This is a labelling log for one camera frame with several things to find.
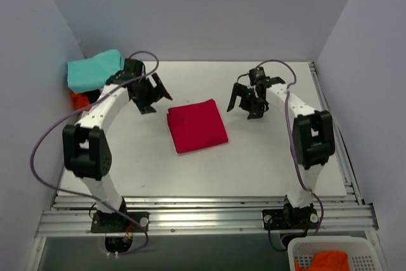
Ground red t-shirt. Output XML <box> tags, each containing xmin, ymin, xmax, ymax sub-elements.
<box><xmin>167</xmin><ymin>99</ymin><xmax>228</xmax><ymax>154</ymax></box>

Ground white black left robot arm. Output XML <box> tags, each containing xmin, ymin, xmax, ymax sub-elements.
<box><xmin>62</xmin><ymin>58</ymin><xmax>172</xmax><ymax>232</ymax></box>

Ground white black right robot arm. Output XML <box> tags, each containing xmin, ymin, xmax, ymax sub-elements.
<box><xmin>227</xmin><ymin>77</ymin><xmax>335</xmax><ymax>228</ymax></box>

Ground black folded t-shirt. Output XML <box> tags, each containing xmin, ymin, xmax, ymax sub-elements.
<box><xmin>85</xmin><ymin>89</ymin><xmax>101</xmax><ymax>103</ymax></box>

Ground teal folded t-shirt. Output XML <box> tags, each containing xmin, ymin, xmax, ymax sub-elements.
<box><xmin>67</xmin><ymin>50</ymin><xmax>124</xmax><ymax>94</ymax></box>

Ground orange folded t-shirt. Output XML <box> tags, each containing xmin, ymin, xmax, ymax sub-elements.
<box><xmin>70</xmin><ymin>91</ymin><xmax>91</xmax><ymax>111</ymax></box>

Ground orange t-shirt in basket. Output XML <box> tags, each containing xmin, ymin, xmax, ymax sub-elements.
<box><xmin>294</xmin><ymin>251</ymin><xmax>350</xmax><ymax>271</ymax></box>

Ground white plastic laundry basket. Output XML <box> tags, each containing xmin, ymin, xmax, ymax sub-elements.
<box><xmin>287</xmin><ymin>236</ymin><xmax>383</xmax><ymax>270</ymax></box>

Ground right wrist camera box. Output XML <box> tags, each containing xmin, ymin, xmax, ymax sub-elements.
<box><xmin>248</xmin><ymin>67</ymin><xmax>267</xmax><ymax>86</ymax></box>

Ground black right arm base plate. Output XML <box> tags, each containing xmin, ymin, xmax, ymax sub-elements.
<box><xmin>261</xmin><ymin>209</ymin><xmax>319</xmax><ymax>231</ymax></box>

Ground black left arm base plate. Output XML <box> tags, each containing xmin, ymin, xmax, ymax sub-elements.
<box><xmin>90</xmin><ymin>211</ymin><xmax>150</xmax><ymax>234</ymax></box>

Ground aluminium frame rails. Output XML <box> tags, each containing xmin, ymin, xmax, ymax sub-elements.
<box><xmin>30</xmin><ymin>63</ymin><xmax>380</xmax><ymax>271</ymax></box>

